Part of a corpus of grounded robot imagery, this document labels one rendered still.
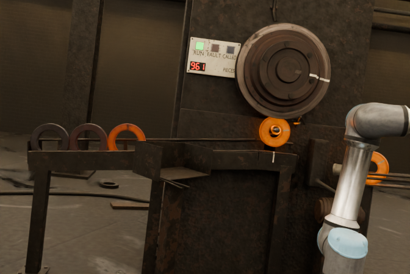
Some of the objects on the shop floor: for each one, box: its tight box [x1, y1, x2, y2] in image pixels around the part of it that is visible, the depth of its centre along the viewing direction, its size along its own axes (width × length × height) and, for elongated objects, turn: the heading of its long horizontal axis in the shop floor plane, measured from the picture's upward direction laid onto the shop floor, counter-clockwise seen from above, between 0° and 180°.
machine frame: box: [154, 0, 385, 274], centre depth 267 cm, size 73×108×176 cm
